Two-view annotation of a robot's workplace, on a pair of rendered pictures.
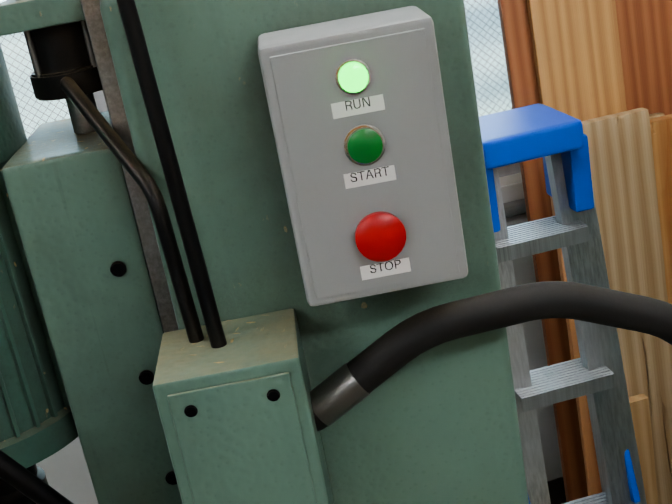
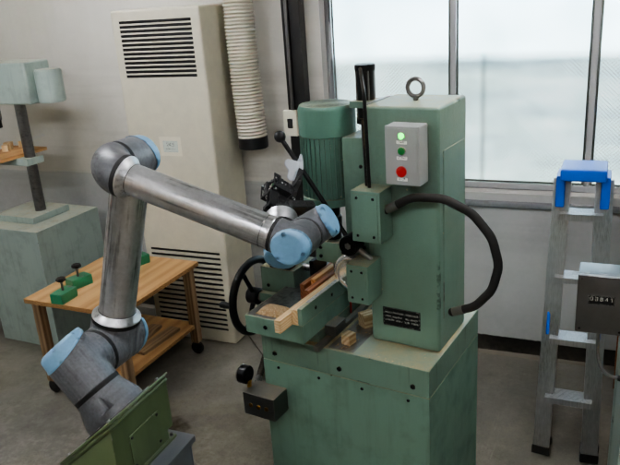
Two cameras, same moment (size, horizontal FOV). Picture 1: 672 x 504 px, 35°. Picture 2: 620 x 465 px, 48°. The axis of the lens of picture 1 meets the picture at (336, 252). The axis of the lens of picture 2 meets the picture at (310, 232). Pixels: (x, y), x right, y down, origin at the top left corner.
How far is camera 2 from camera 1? 134 cm
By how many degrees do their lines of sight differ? 31
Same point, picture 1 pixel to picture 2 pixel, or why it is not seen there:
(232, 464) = (362, 212)
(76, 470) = not seen: hidden behind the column
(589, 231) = (606, 219)
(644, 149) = not seen: outside the picture
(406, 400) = (412, 216)
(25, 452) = (333, 204)
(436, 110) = (417, 147)
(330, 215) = (392, 164)
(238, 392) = (365, 196)
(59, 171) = (352, 141)
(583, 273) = (599, 235)
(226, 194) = (381, 155)
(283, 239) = not seen: hidden behind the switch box
